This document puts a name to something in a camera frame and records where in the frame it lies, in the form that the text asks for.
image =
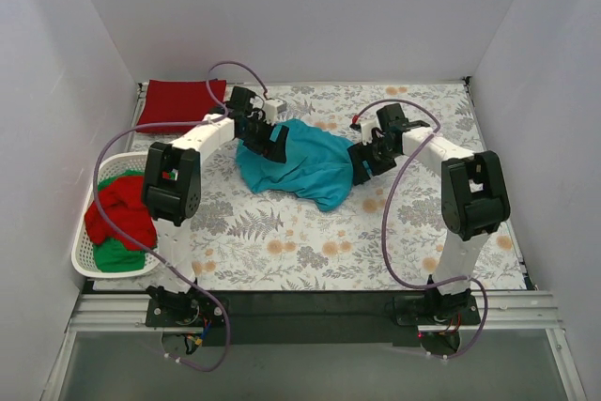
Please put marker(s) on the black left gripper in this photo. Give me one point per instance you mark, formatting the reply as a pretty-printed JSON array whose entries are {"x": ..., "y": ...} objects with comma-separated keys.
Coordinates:
[{"x": 271, "y": 141}]

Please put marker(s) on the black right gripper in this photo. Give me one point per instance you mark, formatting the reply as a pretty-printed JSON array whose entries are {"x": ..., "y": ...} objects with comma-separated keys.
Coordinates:
[{"x": 364, "y": 162}]

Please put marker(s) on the teal t shirt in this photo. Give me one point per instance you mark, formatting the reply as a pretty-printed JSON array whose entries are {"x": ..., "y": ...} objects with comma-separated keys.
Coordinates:
[{"x": 318, "y": 167}]

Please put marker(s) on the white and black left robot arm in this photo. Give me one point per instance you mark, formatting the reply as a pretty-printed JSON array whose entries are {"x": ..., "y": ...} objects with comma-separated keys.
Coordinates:
[{"x": 171, "y": 192}]

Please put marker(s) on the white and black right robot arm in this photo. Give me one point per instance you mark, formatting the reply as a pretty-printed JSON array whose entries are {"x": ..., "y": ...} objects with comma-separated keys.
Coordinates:
[{"x": 473, "y": 204}]

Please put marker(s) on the floral patterned table mat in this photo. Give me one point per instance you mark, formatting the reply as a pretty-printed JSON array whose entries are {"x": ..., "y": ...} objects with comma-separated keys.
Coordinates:
[{"x": 387, "y": 232}]

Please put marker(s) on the folded red t shirt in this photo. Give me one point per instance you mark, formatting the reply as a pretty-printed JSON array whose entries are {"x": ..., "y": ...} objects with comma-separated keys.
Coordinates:
[{"x": 171, "y": 102}]

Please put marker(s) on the crumpled red t shirt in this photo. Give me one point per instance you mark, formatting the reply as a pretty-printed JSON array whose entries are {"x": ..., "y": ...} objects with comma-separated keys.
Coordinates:
[{"x": 121, "y": 199}]

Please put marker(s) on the crumpled green t shirt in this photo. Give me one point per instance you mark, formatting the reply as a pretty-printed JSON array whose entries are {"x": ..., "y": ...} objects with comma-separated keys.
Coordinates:
[{"x": 112, "y": 256}]

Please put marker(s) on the white plastic laundry basket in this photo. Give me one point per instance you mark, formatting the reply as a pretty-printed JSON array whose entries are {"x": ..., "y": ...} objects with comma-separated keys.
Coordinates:
[{"x": 82, "y": 251}]

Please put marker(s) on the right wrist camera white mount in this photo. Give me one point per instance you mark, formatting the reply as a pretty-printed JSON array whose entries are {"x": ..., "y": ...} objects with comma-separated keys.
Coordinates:
[{"x": 365, "y": 128}]

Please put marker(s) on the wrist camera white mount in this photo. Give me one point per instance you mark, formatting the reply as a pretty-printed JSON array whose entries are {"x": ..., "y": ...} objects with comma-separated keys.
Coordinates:
[
  {"x": 272, "y": 108},
  {"x": 365, "y": 128}
]

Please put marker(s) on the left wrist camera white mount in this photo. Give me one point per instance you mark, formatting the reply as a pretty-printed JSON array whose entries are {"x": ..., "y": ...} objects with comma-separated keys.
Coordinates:
[{"x": 272, "y": 108}]

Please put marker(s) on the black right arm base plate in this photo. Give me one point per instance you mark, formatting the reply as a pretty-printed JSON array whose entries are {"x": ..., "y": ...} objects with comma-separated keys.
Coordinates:
[{"x": 429, "y": 307}]

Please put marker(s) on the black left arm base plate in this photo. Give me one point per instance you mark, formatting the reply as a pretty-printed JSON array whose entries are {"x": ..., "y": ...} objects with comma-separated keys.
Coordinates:
[{"x": 170, "y": 309}]

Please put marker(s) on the aluminium frame rail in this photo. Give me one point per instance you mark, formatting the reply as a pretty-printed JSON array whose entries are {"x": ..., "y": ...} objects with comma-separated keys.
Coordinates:
[{"x": 309, "y": 345}]

